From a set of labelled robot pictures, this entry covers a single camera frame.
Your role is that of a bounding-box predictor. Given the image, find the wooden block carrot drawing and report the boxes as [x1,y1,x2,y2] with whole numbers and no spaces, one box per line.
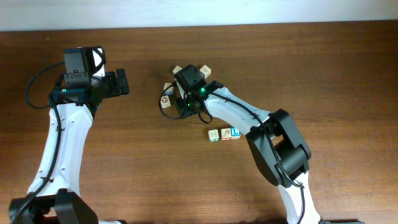
[220,128,231,141]

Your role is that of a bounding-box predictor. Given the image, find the wooden block green V side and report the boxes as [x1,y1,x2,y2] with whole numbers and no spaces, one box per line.
[172,66,182,75]

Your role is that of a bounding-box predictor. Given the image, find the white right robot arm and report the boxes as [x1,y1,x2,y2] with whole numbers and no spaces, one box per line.
[175,80,322,223]

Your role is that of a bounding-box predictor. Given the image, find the wooden block blue side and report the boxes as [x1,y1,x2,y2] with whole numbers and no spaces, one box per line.
[199,65,211,79]

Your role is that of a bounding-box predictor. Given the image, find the wooden block green A side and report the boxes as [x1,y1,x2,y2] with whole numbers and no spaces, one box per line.
[208,129,220,142]

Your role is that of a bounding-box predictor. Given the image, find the wooden block blue L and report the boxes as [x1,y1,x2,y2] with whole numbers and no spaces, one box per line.
[230,127,241,139]

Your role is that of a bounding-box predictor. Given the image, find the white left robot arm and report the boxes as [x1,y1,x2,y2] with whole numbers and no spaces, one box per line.
[27,68,129,197]

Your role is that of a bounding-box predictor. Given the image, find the wooden block blue bottom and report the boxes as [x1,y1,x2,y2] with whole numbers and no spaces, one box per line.
[164,83,174,95]

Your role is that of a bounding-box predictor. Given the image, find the wooden block soccer ball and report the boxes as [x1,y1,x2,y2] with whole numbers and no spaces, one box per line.
[160,95,172,109]

